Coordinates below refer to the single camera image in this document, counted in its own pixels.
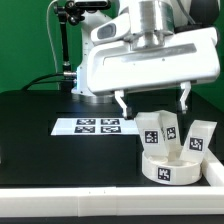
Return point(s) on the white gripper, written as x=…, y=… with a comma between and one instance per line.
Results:
x=187, y=57

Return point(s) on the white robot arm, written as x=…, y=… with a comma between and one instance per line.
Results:
x=142, y=45

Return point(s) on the white marker sheet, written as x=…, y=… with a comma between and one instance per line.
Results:
x=94, y=126

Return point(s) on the white front fence rail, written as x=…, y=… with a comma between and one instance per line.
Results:
x=110, y=201

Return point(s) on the black mounted camera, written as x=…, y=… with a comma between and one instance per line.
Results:
x=92, y=4

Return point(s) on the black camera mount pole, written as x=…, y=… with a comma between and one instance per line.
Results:
x=68, y=13

